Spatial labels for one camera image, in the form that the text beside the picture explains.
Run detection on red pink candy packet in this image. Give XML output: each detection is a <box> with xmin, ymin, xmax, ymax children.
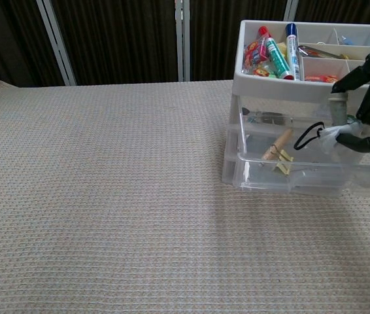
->
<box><xmin>243</xmin><ymin>37</ymin><xmax>269</xmax><ymax>71</ymax></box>

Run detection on white marker with blue cap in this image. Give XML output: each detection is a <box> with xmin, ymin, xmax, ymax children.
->
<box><xmin>284</xmin><ymin>22</ymin><xmax>302</xmax><ymax>81</ymax></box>

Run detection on white bag with black cord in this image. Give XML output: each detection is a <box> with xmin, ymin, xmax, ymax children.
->
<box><xmin>293</xmin><ymin>121</ymin><xmax>361</xmax><ymax>154</ymax></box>

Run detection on clear plastic drawer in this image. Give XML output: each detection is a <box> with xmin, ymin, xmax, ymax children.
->
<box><xmin>236</xmin><ymin>129</ymin><xmax>370</xmax><ymax>194</ymax></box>
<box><xmin>222</xmin><ymin>153</ymin><xmax>345</xmax><ymax>197</ymax></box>

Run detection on grey screen frame post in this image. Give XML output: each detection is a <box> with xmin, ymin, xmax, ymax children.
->
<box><xmin>36</xmin><ymin>0</ymin><xmax>77</xmax><ymax>86</ymax></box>
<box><xmin>284</xmin><ymin>0</ymin><xmax>300</xmax><ymax>21</ymax></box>
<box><xmin>174</xmin><ymin>0</ymin><xmax>192</xmax><ymax>82</ymax></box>

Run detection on clear plastic drawer organizer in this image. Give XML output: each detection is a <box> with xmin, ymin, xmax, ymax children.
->
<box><xmin>221</xmin><ymin>19</ymin><xmax>370</xmax><ymax>197</ymax></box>

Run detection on orange green candy packet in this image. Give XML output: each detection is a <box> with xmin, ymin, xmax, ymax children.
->
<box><xmin>249</xmin><ymin>63</ymin><xmax>279</xmax><ymax>79</ymax></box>

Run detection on green marker with red cap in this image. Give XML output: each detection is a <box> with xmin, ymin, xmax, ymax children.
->
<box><xmin>258</xmin><ymin>26</ymin><xmax>295</xmax><ymax>81</ymax></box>

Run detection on dark pleated screen panel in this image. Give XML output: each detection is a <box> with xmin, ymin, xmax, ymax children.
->
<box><xmin>50</xmin><ymin>0</ymin><xmax>179</xmax><ymax>86</ymax></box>
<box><xmin>0</xmin><ymin>0</ymin><xmax>67</xmax><ymax>88</ymax></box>
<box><xmin>190</xmin><ymin>0</ymin><xmax>290</xmax><ymax>81</ymax></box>
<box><xmin>297</xmin><ymin>0</ymin><xmax>370</xmax><ymax>46</ymax></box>

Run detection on yellow binder clip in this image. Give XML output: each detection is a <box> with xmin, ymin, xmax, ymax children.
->
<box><xmin>269</xmin><ymin>143</ymin><xmax>294</xmax><ymax>174</ymax></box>

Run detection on red wrapped candies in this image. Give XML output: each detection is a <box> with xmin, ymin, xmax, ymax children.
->
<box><xmin>305</xmin><ymin>74</ymin><xmax>339</xmax><ymax>83</ymax></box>

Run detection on wooden cylinder with red end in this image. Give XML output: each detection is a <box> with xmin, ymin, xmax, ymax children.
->
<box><xmin>261</xmin><ymin>128</ymin><xmax>294</xmax><ymax>161</ymax></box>

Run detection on beige woven tablecloth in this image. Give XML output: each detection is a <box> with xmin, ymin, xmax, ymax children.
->
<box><xmin>0</xmin><ymin>77</ymin><xmax>370</xmax><ymax>314</ymax></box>

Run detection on yellow foam block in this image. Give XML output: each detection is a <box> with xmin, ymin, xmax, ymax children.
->
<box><xmin>275</xmin><ymin>41</ymin><xmax>289</xmax><ymax>60</ymax></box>

